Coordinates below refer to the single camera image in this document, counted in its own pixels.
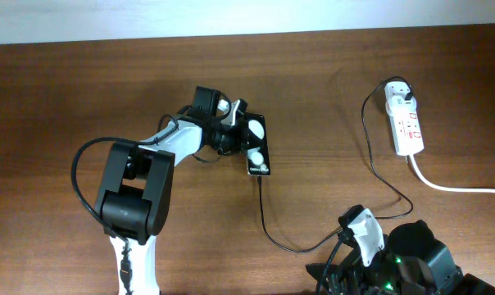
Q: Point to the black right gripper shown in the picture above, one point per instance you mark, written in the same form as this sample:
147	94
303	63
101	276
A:
351	263

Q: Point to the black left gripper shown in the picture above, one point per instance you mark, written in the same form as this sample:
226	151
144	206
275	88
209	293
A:
239	141

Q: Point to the black smartphone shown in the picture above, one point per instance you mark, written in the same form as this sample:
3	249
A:
255	145

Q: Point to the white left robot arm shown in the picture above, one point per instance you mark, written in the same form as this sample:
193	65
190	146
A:
133	199

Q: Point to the white usb charger plug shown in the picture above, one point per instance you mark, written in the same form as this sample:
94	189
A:
399	98

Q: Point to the white power strip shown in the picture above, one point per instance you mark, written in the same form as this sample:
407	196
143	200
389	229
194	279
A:
407	136

